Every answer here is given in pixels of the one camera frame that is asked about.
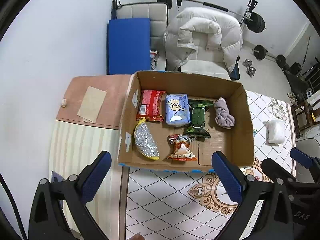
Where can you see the brown cardboard box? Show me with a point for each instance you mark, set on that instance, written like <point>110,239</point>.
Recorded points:
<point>237,143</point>

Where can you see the blue folded exercise mat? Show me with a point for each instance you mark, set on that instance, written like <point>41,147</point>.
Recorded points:
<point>128,45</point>

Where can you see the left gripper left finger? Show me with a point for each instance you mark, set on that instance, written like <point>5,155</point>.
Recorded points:
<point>47,220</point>

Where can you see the light blue tissue pack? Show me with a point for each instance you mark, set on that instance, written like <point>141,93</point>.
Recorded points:
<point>177,112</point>

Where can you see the green wet wipes pack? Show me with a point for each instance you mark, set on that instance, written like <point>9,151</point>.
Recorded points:
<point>197,127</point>

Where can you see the black barbell with plates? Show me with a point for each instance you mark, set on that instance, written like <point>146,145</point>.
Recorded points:
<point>251,19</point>

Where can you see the silver yellow scrub sponge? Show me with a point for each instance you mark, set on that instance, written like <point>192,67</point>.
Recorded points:
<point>144,141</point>

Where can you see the red snack package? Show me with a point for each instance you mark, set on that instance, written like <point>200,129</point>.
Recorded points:
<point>150,105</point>

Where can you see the operator hand fingertip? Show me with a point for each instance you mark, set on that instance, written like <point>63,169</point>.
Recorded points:
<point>137,236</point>

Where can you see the patterned white tablecloth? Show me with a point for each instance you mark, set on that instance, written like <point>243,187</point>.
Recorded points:
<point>162,204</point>

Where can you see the white cotton pads bag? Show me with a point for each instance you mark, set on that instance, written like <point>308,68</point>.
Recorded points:
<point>276,131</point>

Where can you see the orange panda snack bag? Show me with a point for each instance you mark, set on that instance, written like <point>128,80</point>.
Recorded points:
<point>180,148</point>

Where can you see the pink table mat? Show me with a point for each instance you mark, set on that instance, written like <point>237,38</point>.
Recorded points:
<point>94,100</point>

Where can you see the purple cloth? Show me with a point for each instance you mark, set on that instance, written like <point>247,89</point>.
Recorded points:
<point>223,117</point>

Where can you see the small chrome dumbbell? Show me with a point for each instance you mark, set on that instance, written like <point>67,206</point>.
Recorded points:
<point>250,70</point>

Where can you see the black dumbbell on floor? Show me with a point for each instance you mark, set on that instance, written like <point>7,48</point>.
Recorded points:
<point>261,52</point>

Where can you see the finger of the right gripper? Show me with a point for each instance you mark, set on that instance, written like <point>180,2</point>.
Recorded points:
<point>274,171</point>
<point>302,158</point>

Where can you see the white padded armchair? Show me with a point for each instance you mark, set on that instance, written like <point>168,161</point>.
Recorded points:
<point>209,66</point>

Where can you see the white puffer jacket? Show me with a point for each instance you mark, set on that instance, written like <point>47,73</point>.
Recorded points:
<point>198,33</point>

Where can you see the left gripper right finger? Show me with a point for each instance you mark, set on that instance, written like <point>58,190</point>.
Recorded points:
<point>275,219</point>

